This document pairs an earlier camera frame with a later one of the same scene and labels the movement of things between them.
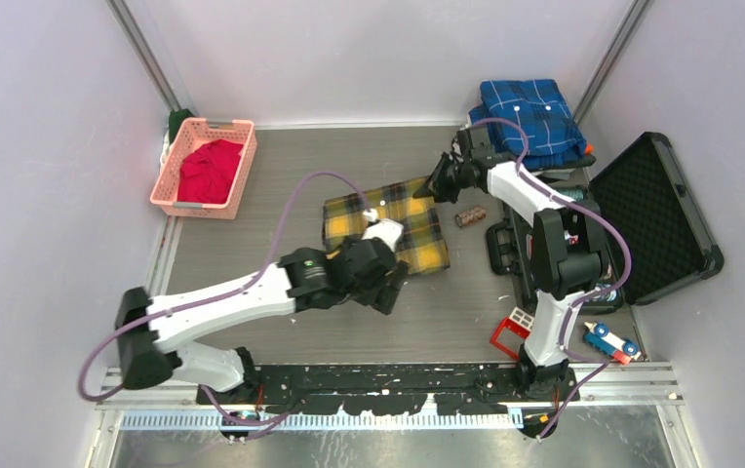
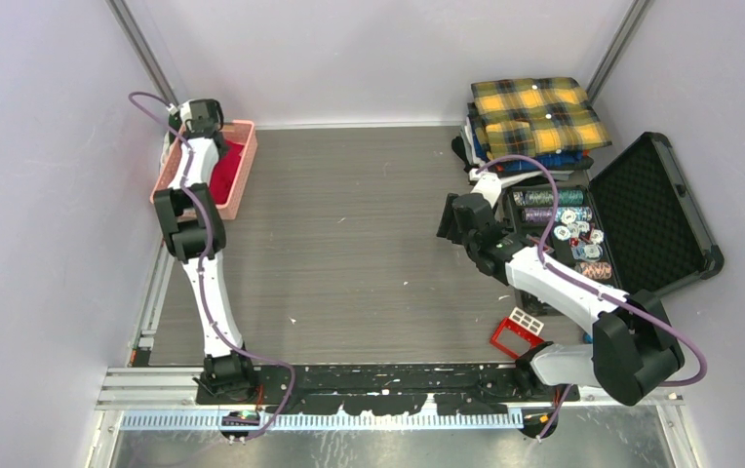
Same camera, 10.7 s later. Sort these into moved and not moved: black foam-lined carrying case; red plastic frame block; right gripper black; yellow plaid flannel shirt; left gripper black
Moved: right gripper black; left gripper black; yellow plaid flannel shirt
Not moved: red plastic frame block; black foam-lined carrying case
